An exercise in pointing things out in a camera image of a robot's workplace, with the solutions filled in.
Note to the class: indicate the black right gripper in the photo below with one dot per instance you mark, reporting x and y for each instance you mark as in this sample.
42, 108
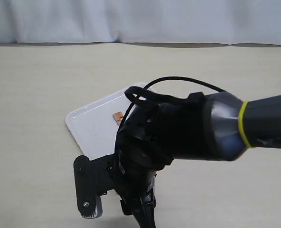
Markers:
137, 159

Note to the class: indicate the wooden piece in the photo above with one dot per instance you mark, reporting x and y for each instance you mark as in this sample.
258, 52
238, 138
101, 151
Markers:
118, 116

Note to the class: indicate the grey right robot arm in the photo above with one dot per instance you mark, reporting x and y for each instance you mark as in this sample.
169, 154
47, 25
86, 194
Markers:
160, 129

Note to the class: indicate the white plastic tray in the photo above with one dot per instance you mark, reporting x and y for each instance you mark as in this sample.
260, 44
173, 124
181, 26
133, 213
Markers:
93, 126

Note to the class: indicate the white backdrop cloth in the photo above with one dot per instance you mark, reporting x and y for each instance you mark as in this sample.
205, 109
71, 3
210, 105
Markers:
141, 21

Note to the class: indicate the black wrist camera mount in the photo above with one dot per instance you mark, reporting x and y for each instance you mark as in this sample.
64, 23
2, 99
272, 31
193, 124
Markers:
93, 178

